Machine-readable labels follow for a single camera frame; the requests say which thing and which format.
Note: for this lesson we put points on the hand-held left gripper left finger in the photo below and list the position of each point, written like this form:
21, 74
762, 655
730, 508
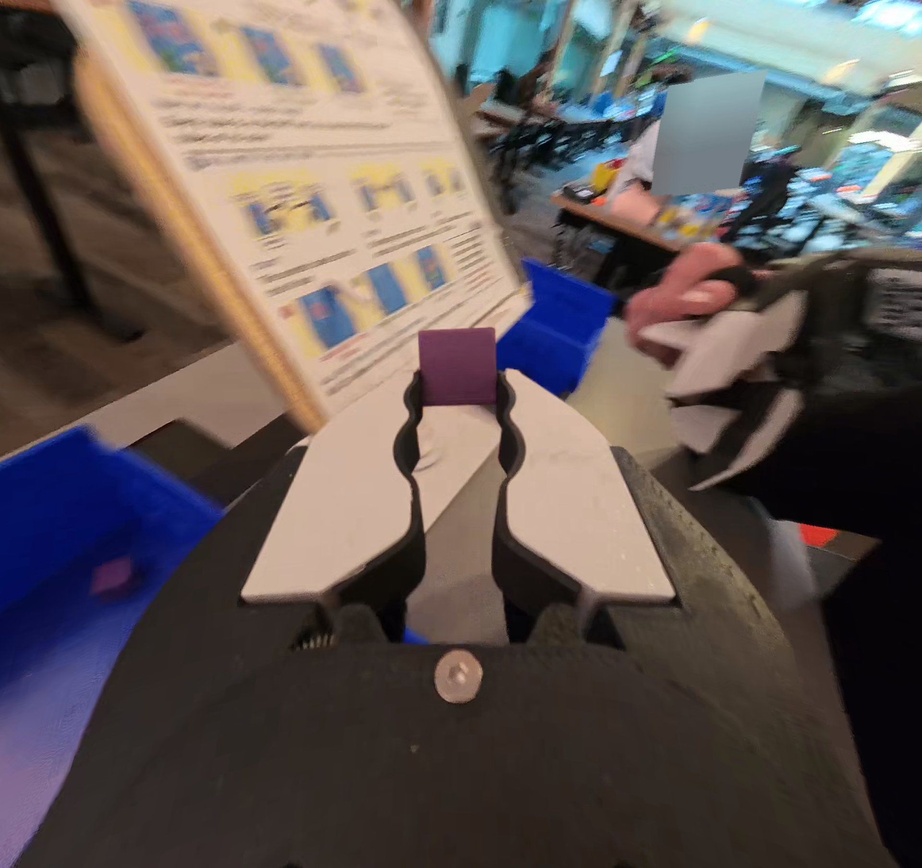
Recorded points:
338, 508

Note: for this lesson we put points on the black table frame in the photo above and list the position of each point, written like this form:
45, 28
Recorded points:
43, 198

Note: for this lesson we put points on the small blue plastic bin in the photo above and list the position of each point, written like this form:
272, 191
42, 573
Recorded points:
554, 335

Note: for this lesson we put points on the printed instruction poster board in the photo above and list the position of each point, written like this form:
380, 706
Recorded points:
288, 126

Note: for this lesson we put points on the purple wooden cube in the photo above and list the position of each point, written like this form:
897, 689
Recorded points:
115, 577
457, 364

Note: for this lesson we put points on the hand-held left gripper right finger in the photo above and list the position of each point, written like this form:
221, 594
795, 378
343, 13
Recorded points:
576, 508

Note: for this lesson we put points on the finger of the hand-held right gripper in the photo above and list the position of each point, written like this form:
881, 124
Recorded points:
749, 429
727, 357

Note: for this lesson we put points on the person's right hand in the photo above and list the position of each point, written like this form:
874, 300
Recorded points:
677, 292

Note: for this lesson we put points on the large blue plastic bin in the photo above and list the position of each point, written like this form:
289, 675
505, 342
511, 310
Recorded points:
65, 508

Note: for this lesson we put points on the wooden table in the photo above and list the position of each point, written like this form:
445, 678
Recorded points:
619, 216

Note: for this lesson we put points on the orange wooden cube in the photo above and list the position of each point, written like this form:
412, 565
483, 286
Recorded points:
819, 537

